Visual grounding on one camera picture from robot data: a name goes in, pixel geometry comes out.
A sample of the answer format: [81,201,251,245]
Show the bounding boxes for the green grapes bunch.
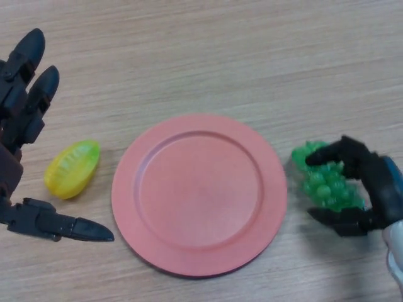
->
[291,140,366,215]

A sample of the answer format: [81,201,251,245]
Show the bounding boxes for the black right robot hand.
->
[305,135,403,237]

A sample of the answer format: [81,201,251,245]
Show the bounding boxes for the yellow green starfruit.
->
[43,139,101,200]

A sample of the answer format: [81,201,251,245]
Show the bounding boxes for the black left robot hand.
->
[0,28,115,243]

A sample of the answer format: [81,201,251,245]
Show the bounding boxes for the pink round plate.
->
[111,113,288,278]

